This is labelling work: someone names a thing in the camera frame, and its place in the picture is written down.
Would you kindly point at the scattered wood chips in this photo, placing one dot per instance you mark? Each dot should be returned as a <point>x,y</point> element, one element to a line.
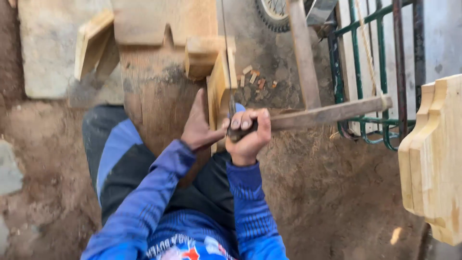
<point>254,77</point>

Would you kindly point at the person's left hand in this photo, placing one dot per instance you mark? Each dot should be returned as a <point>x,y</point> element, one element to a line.
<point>196,130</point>

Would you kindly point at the green metal railing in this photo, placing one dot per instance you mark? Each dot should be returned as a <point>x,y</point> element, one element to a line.
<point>380,65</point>

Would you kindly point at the carved pale wooden boards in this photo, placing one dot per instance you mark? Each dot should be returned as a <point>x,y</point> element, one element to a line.
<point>433,151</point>

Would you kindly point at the pale wooden workpiece plank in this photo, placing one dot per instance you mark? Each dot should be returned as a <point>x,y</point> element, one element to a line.
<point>218,86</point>

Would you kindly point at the wooden frame saw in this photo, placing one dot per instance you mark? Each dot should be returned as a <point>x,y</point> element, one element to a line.
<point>325,113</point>

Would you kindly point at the grey metal sheet piece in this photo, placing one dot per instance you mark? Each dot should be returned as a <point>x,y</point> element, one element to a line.
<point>321,11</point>

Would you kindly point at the motorcycle wheel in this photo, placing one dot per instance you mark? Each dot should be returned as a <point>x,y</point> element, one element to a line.
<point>272,14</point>

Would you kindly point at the angled pale wooden bracket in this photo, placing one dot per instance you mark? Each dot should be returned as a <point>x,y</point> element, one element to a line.
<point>92,43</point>

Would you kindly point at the pale wooden block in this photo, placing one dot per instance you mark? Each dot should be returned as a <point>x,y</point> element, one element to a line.
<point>202,54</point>

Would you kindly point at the person's blue printed shirt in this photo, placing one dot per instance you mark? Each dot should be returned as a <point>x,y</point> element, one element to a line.
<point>187,234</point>

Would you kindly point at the person's black blue trousers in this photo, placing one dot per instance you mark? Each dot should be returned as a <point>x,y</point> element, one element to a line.
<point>115,155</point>

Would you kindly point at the person's right fingers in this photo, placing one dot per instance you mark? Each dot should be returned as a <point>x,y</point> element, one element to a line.
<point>249,119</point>

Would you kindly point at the grey stone slab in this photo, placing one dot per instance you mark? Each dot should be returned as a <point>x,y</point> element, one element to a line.
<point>47,47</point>

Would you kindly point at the large brown wooden work bench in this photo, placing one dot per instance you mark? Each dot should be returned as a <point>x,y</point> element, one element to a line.
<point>158,90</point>

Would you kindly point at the person's right hand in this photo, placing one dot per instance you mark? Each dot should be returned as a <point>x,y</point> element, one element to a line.
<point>249,144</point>

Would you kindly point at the white board behind railing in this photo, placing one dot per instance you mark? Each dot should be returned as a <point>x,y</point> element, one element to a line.
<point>355,72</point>

